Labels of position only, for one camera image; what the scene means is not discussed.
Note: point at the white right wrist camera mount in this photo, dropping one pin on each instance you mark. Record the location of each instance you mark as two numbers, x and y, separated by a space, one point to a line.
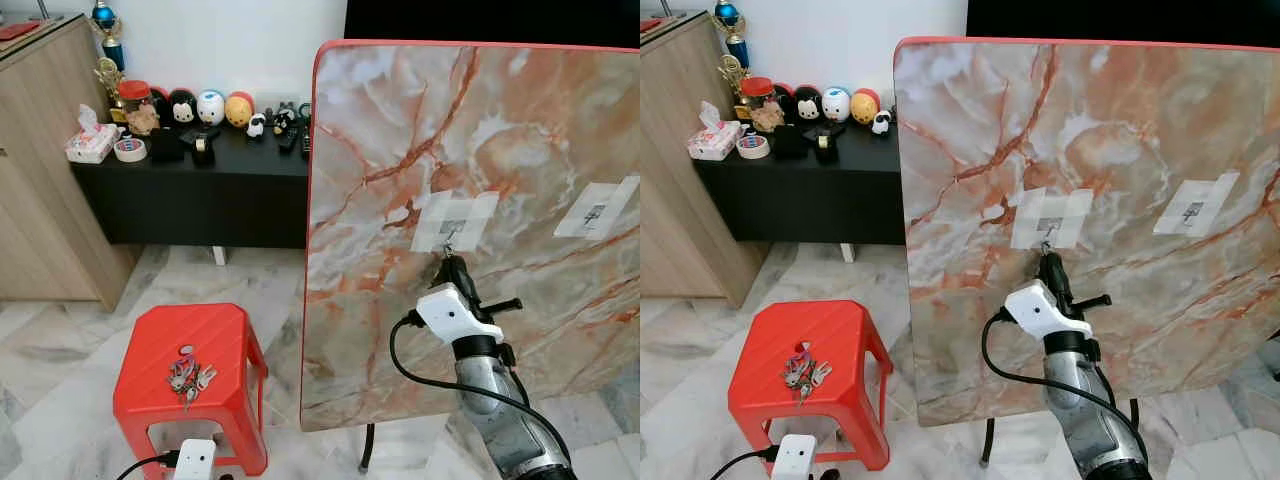
455 312
1045 308

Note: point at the red plastic stool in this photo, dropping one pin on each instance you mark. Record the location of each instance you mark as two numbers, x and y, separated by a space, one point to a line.
810 322
190 325

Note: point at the small black figure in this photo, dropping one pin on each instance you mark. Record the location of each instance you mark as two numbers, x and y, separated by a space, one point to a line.
283 118

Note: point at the red lidded snack jar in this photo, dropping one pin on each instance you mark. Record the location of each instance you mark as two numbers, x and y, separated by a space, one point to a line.
135 95
758 92

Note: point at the black low console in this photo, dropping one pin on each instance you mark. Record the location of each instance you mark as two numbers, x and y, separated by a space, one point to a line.
200 205
810 200

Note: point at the yellow round plush toy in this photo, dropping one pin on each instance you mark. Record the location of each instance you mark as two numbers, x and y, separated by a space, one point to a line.
864 107
238 110

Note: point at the marble table top red edge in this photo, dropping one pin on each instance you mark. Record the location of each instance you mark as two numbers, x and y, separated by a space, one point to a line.
520 130
1130 125

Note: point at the black tape dispenser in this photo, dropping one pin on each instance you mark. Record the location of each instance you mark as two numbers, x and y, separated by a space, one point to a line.
826 145
203 148

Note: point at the light wooden cabinet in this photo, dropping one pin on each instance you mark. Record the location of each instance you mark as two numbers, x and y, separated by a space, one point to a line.
45 210
690 220

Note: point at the black table leg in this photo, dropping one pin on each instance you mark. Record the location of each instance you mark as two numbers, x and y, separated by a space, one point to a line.
367 448
990 442

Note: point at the black round plush toy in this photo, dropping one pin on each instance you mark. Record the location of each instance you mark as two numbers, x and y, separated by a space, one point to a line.
807 105
182 108

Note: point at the white pink tissue pack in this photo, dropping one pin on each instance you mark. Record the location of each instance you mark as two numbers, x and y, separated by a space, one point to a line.
90 145
712 142

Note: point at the small metal hook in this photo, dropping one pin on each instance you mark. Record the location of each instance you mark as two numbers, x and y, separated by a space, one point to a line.
1194 213
1050 228
596 216
452 232

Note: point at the white tape patch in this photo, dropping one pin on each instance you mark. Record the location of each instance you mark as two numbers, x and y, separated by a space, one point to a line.
1075 210
475 215
620 200
1220 195

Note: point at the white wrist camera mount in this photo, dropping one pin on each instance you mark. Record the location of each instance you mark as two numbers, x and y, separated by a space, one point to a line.
1045 308
795 457
455 312
195 460

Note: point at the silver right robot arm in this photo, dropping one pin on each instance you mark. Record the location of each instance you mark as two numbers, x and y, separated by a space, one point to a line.
1095 415
510 420

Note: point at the white round plush toy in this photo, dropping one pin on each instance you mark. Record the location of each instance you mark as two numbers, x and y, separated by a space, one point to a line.
836 104
211 107

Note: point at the blue ball trophy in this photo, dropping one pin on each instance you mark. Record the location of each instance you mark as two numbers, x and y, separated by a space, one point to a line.
105 15
728 14

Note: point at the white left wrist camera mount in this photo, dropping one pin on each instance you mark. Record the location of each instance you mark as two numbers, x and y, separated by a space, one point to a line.
795 457
195 460

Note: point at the small panda figure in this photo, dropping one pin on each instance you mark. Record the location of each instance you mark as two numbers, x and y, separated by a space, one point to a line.
881 123
256 125

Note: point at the white tape roll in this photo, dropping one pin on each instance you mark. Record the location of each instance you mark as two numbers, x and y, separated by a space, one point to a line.
752 147
129 150

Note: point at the bunch of metal keys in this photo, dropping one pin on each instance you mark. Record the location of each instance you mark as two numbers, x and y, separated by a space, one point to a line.
801 374
186 377

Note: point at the black box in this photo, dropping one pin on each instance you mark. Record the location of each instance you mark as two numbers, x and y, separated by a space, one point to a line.
167 146
790 142

